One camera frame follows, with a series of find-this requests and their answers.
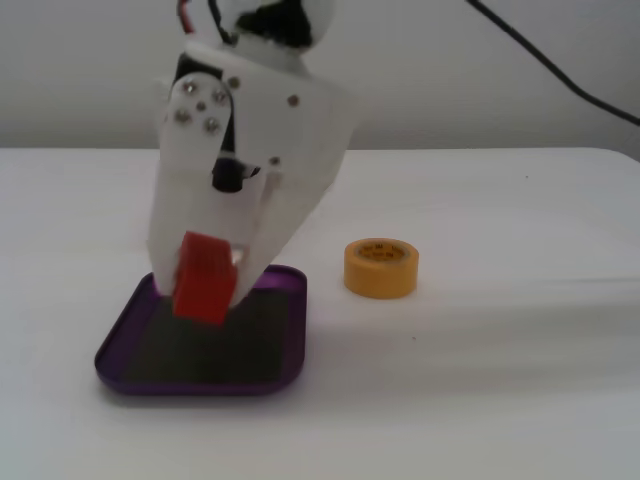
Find white gripper with motor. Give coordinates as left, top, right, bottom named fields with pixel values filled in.
left=148, top=42, right=357, bottom=307

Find red cube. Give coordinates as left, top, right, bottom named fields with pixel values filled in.
left=171, top=230, right=239, bottom=327

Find purple metal tray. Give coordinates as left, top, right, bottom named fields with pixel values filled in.
left=93, top=264, right=309, bottom=399

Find yellow tape roll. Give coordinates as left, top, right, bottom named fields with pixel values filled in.
left=343, top=238, right=421, bottom=301

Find small black gripper camera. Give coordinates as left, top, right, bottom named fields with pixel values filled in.
left=211, top=152, right=265, bottom=195

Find thin red and black wires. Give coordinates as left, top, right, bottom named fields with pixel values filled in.
left=175, top=0, right=199, bottom=35

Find dark camera cable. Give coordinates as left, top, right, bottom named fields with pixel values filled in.
left=466, top=0, right=640, bottom=126

